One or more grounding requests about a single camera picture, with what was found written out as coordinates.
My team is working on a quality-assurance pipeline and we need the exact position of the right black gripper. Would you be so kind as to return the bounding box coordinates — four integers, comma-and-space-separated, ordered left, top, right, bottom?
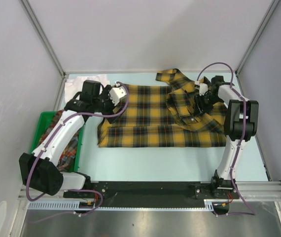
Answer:
193, 93, 222, 117

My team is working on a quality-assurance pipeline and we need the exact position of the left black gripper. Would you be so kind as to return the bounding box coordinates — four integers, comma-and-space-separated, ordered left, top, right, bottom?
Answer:
92, 85, 125, 123

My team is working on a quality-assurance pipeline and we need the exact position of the yellow plaid long sleeve shirt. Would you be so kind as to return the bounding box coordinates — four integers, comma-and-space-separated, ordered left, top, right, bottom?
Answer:
98, 69, 227, 148

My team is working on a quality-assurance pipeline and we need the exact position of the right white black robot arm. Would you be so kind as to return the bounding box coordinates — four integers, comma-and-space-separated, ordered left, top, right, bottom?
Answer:
194, 76, 259, 199

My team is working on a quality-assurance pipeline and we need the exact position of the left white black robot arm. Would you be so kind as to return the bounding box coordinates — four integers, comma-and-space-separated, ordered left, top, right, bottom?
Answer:
19, 80, 129, 201

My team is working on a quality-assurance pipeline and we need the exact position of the white folded shirt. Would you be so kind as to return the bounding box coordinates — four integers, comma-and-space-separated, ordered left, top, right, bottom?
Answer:
64, 74, 110, 102

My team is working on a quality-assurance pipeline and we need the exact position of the green plastic bin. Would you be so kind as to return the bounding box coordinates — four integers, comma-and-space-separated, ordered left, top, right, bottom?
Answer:
23, 111, 86, 181

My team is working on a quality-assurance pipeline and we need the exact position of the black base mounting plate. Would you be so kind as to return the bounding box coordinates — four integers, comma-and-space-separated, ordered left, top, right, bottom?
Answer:
63, 181, 240, 208

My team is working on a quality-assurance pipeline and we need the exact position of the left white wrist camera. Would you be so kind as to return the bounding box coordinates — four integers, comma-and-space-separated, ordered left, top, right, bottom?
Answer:
109, 82, 127, 106

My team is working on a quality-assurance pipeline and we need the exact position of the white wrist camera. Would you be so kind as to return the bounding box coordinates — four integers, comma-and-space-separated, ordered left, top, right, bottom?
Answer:
195, 81, 208, 96
109, 82, 127, 106

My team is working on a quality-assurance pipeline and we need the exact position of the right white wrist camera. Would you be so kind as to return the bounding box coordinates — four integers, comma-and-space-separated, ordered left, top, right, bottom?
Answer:
195, 81, 208, 96

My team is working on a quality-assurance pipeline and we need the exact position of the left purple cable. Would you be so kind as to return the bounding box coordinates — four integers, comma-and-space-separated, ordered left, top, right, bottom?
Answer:
26, 82, 130, 224

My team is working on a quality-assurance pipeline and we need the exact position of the purple cable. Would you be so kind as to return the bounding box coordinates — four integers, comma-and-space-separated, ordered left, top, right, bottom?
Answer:
197, 62, 257, 217
26, 82, 130, 224

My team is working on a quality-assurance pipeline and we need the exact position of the white slotted cable duct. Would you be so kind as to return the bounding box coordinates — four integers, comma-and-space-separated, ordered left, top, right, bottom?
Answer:
28, 200, 214, 212

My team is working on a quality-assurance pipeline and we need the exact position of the aluminium front frame rail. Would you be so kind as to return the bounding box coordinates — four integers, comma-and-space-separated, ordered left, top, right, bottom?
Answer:
18, 181, 281, 201

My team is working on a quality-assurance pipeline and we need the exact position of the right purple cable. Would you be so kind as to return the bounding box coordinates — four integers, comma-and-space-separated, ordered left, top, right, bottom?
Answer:
197, 62, 257, 217

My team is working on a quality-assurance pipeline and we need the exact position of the right aluminium corner post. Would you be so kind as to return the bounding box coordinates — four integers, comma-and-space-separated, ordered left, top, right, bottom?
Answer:
235, 0, 281, 75

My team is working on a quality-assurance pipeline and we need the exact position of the aluminium corner post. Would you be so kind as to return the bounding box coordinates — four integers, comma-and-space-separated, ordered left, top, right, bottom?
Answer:
19, 0, 67, 78
235, 0, 281, 75

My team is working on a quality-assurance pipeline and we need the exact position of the left aluminium corner post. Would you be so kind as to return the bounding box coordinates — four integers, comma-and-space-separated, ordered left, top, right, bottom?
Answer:
19, 0, 67, 78

